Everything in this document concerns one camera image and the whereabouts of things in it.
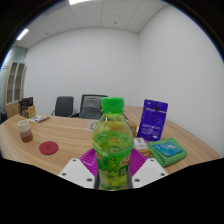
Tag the white and brown cup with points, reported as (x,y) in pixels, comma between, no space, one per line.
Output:
(25,131)

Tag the small tan box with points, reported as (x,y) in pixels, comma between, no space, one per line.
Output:
(141,145)

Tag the printed leaflet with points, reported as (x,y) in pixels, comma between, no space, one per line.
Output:
(38,118)

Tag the flat round red coaster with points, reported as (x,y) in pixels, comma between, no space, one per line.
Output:
(48,148)

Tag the green drink bottle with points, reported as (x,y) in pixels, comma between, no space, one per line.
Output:
(112,150)

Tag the wooden shelf cabinet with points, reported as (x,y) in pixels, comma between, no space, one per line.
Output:
(13,90)

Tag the black office chair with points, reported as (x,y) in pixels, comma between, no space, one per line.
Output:
(64,106)

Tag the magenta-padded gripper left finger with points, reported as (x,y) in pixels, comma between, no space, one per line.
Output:
(75,171)

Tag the blue packet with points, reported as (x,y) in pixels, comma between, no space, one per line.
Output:
(168,149)

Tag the purple pouch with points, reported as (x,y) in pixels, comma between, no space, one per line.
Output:
(152,120)

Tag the brown cardboard box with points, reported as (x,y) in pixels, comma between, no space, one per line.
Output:
(32,112)

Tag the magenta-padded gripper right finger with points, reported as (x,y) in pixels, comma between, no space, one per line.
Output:
(150,170)

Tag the black carton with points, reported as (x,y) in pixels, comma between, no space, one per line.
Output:
(25,104)

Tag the green cloth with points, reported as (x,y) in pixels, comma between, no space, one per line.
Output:
(168,160)

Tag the long ceiling light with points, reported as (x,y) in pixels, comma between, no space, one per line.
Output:
(22,34)
(78,1)

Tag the mesh-back office chair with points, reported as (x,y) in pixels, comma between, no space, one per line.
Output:
(85,97)

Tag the wooden side desk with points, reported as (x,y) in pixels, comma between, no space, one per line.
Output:
(133,111)

